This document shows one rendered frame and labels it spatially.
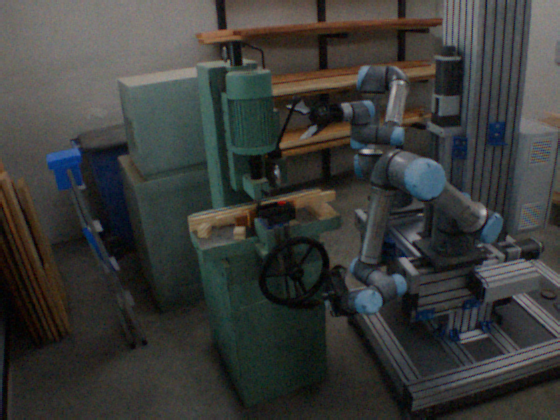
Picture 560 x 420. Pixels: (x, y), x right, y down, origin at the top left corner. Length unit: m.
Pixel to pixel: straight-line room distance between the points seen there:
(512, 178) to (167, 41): 2.92
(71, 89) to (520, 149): 3.20
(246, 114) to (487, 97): 0.94
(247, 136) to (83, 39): 2.39
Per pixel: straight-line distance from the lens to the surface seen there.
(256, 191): 1.86
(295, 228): 1.74
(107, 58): 3.94
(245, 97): 1.72
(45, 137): 3.99
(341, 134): 4.29
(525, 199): 2.15
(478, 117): 1.93
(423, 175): 1.35
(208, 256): 1.77
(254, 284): 1.90
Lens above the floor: 1.73
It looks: 24 degrees down
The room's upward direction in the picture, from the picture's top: 4 degrees counter-clockwise
